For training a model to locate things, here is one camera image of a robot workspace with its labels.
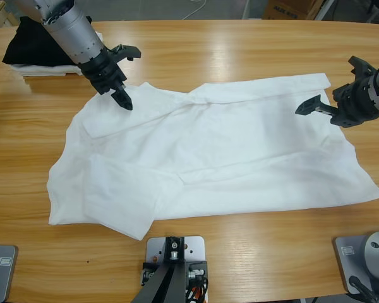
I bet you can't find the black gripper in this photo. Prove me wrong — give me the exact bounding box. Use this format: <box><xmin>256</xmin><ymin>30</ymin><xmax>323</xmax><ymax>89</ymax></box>
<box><xmin>78</xmin><ymin>47</ymin><xmax>134</xmax><ymax>111</ymax></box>
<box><xmin>295</xmin><ymin>78</ymin><xmax>379</xmax><ymax>129</ymax></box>

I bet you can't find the white t-shirt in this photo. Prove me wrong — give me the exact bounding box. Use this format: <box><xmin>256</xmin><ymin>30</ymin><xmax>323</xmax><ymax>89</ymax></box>
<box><xmin>45</xmin><ymin>72</ymin><xmax>379</xmax><ymax>241</ymax></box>

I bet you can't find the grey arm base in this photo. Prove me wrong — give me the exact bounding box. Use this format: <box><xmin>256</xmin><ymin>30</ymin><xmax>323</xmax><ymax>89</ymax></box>
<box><xmin>0</xmin><ymin>244</ymin><xmax>19</xmax><ymax>303</ymax></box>
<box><xmin>331</xmin><ymin>231</ymin><xmax>379</xmax><ymax>297</ymax></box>

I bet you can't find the folded white garment stack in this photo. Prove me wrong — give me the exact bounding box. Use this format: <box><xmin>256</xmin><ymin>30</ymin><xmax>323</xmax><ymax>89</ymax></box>
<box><xmin>11</xmin><ymin>30</ymin><xmax>104</xmax><ymax>78</ymax></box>

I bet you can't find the white metal leg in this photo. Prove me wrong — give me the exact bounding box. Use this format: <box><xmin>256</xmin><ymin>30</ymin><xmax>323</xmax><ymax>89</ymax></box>
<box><xmin>314</xmin><ymin>0</ymin><xmax>335</xmax><ymax>21</ymax></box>

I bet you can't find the cardboard box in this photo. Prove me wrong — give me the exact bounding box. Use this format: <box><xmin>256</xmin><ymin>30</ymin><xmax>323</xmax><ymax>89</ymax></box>
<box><xmin>262</xmin><ymin>0</ymin><xmax>326</xmax><ymax>20</ymax></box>

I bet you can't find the folded black garment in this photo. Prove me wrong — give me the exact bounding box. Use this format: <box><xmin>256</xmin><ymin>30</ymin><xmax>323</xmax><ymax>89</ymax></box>
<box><xmin>2</xmin><ymin>15</ymin><xmax>83</xmax><ymax>68</ymax></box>

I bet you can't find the wooden pallet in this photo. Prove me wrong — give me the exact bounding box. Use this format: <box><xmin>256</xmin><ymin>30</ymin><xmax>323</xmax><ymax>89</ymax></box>
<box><xmin>0</xmin><ymin>0</ymin><xmax>20</xmax><ymax>29</ymax></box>

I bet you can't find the white mounting block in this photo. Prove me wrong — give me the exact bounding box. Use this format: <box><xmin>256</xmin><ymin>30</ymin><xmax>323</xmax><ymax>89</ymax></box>
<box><xmin>145</xmin><ymin>235</ymin><xmax>208</xmax><ymax>285</ymax></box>

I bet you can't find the black clamp block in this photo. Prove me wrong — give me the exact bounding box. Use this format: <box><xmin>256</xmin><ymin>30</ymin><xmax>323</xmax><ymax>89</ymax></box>
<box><xmin>141</xmin><ymin>261</ymin><xmax>161</xmax><ymax>287</ymax></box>
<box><xmin>185</xmin><ymin>260</ymin><xmax>208</xmax><ymax>303</ymax></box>

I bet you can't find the white floor cable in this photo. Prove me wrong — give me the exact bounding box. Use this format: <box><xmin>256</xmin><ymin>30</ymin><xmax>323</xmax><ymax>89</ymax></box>
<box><xmin>181</xmin><ymin>0</ymin><xmax>209</xmax><ymax>20</ymax></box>

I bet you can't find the black base cable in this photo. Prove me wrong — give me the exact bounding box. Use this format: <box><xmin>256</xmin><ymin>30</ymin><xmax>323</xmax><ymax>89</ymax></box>
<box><xmin>348</xmin><ymin>275</ymin><xmax>379</xmax><ymax>303</ymax></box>

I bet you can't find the dark camera post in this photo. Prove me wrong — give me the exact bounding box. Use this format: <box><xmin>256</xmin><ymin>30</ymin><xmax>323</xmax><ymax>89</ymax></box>
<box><xmin>131</xmin><ymin>235</ymin><xmax>190</xmax><ymax>303</ymax></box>

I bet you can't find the orange cable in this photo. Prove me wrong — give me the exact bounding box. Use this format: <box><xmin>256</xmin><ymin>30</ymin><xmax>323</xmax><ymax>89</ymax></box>
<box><xmin>189</xmin><ymin>283</ymin><xmax>209</xmax><ymax>303</ymax></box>

